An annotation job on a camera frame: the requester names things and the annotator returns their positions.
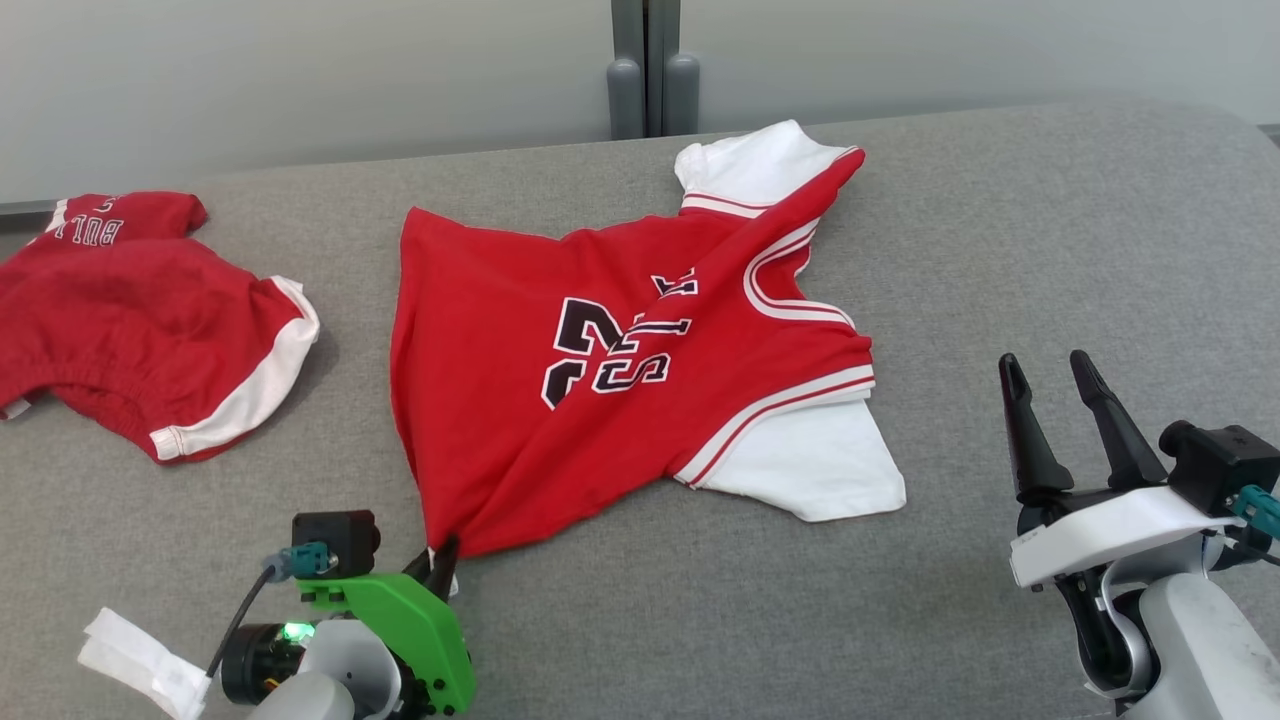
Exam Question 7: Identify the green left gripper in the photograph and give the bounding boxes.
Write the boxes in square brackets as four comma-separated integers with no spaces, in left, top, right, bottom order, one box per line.
[296,535,477,717]

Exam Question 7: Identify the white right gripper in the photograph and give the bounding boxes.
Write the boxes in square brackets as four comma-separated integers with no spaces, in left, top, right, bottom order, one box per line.
[998,349,1246,591]

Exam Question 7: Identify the red jersey with white sleeves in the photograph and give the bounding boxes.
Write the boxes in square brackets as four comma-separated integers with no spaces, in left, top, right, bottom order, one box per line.
[390,120,908,560]

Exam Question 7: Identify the red shorts with white trim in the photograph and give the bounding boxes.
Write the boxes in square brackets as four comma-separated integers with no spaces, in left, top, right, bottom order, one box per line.
[0,190,322,465]

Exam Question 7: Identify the teal left camera connector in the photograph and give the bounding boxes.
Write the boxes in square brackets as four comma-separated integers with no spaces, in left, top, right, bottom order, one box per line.
[262,542,333,583]

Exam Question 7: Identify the teal camera connector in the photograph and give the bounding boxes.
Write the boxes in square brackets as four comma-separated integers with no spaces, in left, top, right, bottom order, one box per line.
[1234,484,1280,541]
[262,542,333,583]

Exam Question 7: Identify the teal right camera connector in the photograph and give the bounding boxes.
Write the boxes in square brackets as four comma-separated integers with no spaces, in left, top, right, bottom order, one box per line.
[1234,484,1280,541]

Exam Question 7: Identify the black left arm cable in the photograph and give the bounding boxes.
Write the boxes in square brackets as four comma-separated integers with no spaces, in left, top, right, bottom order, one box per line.
[205,565,279,683]

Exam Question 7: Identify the white left cable label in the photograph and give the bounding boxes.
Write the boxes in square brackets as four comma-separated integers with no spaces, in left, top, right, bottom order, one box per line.
[78,607,212,720]

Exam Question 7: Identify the grey metal partition frame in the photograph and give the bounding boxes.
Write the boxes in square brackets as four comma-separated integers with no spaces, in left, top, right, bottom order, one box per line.
[606,0,702,141]

